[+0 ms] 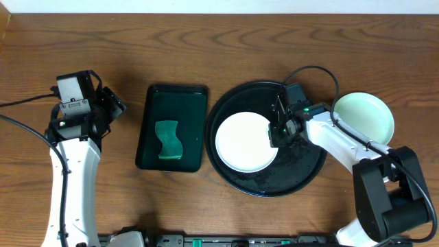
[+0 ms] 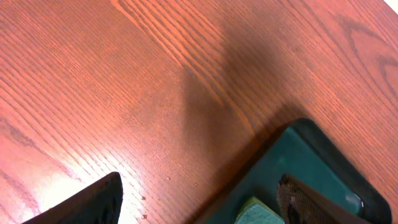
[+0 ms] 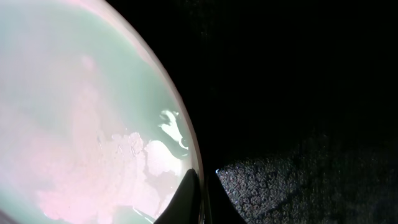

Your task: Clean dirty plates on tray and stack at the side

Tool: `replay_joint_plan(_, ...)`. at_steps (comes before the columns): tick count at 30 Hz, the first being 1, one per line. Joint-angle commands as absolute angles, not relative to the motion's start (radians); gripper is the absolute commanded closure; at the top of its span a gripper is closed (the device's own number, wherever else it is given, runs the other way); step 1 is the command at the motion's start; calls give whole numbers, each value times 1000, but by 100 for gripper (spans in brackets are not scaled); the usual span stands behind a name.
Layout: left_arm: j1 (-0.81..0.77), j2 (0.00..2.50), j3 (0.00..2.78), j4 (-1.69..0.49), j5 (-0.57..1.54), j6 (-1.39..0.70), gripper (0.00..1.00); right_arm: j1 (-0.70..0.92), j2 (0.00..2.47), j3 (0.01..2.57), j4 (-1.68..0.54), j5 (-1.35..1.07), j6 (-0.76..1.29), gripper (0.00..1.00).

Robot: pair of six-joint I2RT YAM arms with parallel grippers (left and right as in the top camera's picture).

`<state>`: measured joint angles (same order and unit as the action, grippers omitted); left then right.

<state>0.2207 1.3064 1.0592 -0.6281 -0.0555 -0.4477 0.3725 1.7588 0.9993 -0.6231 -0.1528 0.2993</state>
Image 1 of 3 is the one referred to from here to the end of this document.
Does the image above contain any white pinkish plate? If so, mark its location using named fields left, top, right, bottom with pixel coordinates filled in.
left=215, top=112, right=278, bottom=173

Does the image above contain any green scrub sponge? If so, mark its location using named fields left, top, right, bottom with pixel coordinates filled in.
left=155, top=120, right=183, bottom=160

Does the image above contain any mint plate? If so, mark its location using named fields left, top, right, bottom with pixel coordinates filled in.
left=335, top=93, right=394, bottom=145

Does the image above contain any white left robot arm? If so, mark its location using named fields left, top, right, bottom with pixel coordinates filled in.
left=43, top=86, right=126, bottom=246

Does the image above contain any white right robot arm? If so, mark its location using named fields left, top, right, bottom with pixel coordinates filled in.
left=269, top=84, right=438, bottom=246

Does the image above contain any black round tray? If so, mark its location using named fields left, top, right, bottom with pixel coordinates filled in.
left=204, top=81, right=327, bottom=198

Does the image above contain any dark green rectangular tray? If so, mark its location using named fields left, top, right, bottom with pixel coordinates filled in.
left=135, top=84, right=208, bottom=173

